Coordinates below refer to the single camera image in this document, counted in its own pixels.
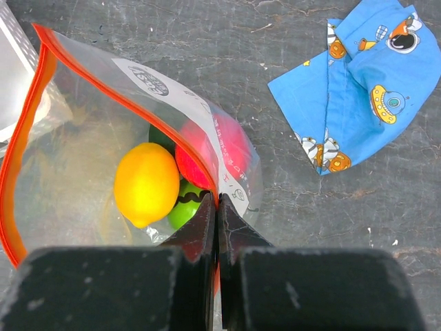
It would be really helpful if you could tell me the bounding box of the red apple toy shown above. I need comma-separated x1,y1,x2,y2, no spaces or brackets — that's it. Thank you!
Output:
174,110,256,191

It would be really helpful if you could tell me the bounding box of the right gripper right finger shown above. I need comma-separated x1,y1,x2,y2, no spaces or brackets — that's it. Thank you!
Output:
217,195,426,330

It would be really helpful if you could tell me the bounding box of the clear zip bag orange zipper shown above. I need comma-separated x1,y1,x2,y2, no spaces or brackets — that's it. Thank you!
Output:
1,24,263,266

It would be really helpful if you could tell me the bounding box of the green watermelon toy ball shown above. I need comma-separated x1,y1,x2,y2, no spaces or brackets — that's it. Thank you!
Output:
167,179,209,230

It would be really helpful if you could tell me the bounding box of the dark green avocado toy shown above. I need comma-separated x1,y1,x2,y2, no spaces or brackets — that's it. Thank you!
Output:
148,125,176,156

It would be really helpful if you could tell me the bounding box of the yellow lemon toy fruit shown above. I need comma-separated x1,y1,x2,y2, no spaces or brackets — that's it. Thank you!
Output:
114,143,180,228

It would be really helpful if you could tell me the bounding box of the white perforated plastic basket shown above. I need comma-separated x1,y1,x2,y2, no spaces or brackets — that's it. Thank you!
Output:
1,1,72,157

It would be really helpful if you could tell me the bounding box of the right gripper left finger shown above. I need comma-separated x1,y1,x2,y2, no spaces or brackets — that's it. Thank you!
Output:
1,193,216,330

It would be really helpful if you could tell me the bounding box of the blue patterned cloth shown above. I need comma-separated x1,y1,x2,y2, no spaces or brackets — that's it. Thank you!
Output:
268,1,440,175

